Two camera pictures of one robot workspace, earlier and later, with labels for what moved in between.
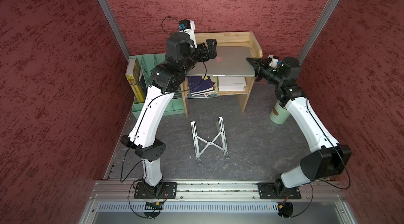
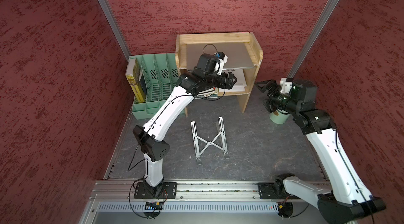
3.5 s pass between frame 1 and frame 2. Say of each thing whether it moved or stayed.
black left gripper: moved
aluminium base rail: stayed
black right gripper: moved
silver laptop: moved
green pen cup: stayed
